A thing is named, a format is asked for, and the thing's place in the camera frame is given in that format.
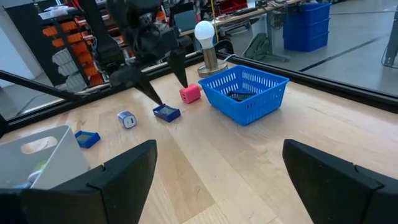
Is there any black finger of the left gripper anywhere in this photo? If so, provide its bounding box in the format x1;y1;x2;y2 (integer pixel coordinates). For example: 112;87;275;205
109;63;165;106
167;46;191;89

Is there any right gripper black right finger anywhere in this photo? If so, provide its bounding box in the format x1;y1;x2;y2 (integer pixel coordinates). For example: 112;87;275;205
282;138;398;224

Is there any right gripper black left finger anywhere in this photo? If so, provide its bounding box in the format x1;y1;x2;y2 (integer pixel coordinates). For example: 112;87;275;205
19;139;159;224

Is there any pink wall charger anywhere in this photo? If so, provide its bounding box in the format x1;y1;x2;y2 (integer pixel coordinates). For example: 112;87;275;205
178;83;202;105

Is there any purple wall charger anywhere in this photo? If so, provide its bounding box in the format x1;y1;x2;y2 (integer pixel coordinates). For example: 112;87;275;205
117;110;138;130

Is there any navy blue digital clock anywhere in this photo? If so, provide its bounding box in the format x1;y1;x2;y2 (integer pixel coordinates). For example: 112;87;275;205
152;103;182;123

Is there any bright blue digital clock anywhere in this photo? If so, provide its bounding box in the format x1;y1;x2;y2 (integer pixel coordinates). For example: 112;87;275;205
73;130;101;149

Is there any black digital clock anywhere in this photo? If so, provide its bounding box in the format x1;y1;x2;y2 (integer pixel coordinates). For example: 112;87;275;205
226;90;258;103

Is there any brass lamp with white bulb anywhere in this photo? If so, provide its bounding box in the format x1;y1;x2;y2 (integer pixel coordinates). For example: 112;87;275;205
193;20;230;79

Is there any white plastic storage bin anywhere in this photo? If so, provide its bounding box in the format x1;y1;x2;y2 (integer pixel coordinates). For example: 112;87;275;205
0;124;91;190

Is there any shelf with orange bins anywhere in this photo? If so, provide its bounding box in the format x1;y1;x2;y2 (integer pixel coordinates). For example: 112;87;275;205
4;0;108;93

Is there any green backpack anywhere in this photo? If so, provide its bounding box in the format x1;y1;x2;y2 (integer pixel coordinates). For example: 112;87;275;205
243;32;271;62

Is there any blue slotted plastic basket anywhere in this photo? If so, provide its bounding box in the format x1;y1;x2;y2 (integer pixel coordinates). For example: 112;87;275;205
198;64;290;127

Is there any wooden workbench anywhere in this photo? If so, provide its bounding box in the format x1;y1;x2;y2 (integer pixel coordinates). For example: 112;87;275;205
178;0;301;63

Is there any blue storage crate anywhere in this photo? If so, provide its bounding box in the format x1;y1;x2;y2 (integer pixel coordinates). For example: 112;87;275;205
283;32;330;53
287;2;332;24
283;18;331;40

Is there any black table frame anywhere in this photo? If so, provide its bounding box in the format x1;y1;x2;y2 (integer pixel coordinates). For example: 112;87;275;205
0;49;398;138

